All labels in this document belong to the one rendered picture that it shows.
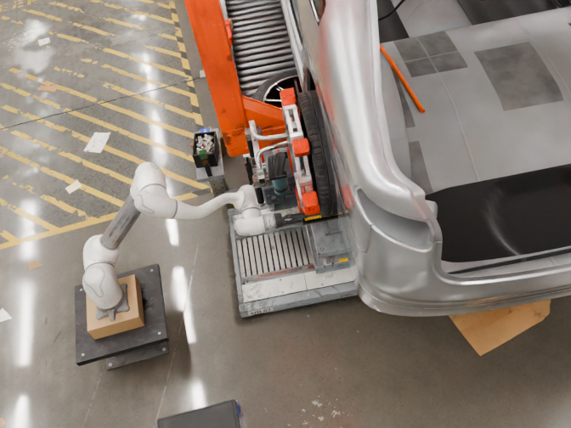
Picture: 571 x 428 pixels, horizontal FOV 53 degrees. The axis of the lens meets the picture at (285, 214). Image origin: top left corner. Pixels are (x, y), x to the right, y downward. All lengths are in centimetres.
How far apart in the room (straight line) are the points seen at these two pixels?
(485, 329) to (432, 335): 29
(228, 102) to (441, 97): 115
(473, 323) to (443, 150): 107
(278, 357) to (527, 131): 178
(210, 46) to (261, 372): 178
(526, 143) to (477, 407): 136
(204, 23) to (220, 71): 30
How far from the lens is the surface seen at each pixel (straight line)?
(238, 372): 336
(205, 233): 390
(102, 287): 309
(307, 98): 287
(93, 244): 321
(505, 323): 350
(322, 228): 350
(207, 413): 295
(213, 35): 302
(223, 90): 322
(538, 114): 311
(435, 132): 293
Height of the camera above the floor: 305
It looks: 52 degrees down
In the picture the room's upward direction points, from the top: 11 degrees counter-clockwise
